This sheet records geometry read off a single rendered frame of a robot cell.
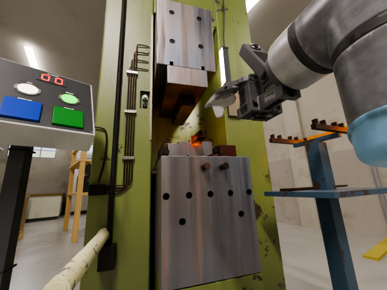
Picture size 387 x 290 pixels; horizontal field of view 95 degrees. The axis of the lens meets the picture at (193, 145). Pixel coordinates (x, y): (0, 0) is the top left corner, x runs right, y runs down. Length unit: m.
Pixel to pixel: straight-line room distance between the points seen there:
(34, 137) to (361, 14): 0.66
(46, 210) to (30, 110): 6.89
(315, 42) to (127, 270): 0.91
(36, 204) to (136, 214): 6.69
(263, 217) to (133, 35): 1.22
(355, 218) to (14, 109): 3.95
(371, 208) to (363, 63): 3.63
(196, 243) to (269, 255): 0.51
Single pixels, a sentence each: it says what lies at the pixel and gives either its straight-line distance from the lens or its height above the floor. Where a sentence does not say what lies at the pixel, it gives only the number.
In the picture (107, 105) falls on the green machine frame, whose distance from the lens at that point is 0.97.
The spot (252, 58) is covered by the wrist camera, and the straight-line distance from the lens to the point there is 0.40.
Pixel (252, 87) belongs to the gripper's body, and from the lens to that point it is 0.38.
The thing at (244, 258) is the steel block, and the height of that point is 0.53.
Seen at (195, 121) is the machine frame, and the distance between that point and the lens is 1.36.
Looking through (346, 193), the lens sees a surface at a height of 0.75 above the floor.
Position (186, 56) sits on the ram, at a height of 1.43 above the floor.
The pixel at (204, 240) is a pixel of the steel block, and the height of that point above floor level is 0.60.
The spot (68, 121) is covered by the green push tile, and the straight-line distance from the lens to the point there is 0.63.
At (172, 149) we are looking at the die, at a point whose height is 0.95.
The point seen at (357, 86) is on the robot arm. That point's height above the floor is 0.87.
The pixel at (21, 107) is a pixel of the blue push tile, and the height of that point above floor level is 1.01.
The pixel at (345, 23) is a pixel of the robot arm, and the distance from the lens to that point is 0.25.
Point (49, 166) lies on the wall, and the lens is 9.69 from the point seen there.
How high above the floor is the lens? 0.79
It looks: 14 degrees up
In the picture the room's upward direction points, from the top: 2 degrees counter-clockwise
